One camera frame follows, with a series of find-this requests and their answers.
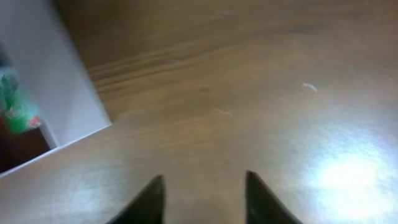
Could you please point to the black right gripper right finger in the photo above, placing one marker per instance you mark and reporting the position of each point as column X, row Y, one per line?
column 262, row 205

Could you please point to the white cardboard box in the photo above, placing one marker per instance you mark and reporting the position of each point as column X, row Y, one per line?
column 36, row 45

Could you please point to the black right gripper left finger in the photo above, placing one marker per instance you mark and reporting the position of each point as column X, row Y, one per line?
column 147, row 207

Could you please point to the green soap packet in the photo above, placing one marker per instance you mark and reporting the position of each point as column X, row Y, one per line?
column 19, row 113

